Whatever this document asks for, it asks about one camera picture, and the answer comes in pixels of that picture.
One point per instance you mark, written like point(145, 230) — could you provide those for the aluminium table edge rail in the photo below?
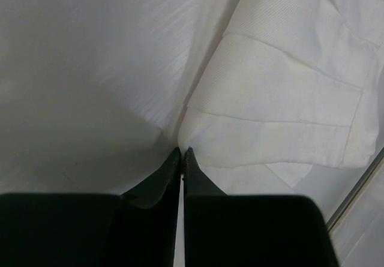
point(352, 195)

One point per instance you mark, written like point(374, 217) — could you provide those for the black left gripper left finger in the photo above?
point(136, 228)

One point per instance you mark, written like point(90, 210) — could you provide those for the white skirt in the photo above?
point(291, 83)

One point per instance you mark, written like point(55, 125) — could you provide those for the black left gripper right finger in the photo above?
point(250, 230)

